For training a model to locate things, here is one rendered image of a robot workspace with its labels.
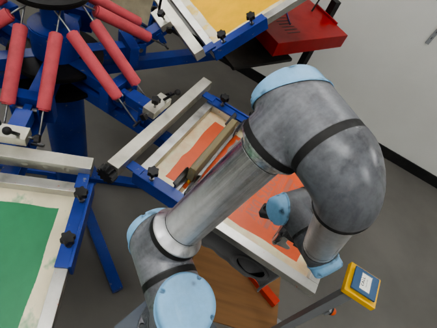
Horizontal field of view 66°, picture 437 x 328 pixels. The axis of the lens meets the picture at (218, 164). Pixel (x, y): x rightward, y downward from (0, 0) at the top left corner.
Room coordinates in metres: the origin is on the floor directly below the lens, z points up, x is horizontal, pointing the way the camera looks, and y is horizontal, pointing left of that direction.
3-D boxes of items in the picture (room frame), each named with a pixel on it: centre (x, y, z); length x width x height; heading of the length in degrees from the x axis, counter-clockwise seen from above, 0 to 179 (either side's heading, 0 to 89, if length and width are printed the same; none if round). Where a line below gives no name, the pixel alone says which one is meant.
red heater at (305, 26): (2.17, -0.06, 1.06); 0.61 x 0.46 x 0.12; 139
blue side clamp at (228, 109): (1.22, 0.02, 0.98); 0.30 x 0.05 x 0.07; 79
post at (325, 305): (0.67, -0.69, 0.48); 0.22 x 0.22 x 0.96; 79
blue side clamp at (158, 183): (0.67, 0.13, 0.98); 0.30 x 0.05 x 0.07; 79
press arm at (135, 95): (1.01, 0.39, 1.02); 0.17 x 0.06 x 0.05; 79
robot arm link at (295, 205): (0.52, -0.22, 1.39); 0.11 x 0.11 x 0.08; 43
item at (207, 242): (0.71, -0.18, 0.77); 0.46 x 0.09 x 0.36; 79
